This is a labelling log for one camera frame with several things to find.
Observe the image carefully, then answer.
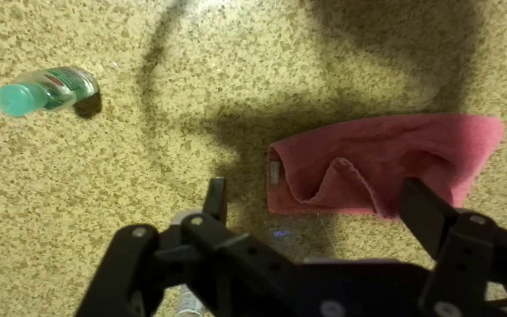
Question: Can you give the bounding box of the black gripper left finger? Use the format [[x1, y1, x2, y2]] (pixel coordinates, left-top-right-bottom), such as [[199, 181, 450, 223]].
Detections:
[[75, 174, 348, 317]]

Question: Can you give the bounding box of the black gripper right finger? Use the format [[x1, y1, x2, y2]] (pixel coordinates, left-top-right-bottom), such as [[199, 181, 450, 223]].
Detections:
[[396, 175, 507, 317]]

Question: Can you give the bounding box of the pink towel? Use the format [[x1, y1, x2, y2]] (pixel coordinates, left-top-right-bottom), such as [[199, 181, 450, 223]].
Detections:
[[264, 112, 507, 220]]

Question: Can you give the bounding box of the green hand sanitizer bottle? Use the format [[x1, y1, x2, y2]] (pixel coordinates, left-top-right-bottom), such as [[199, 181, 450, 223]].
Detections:
[[0, 65, 102, 119]]

